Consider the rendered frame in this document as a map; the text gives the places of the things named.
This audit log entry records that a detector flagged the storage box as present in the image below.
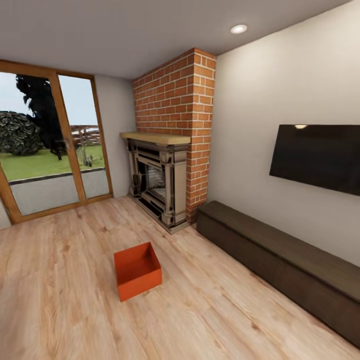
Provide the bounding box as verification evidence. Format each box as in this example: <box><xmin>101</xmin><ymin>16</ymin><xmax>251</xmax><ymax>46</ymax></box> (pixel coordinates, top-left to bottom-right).
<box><xmin>114</xmin><ymin>241</ymin><xmax>162</xmax><ymax>302</ymax></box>

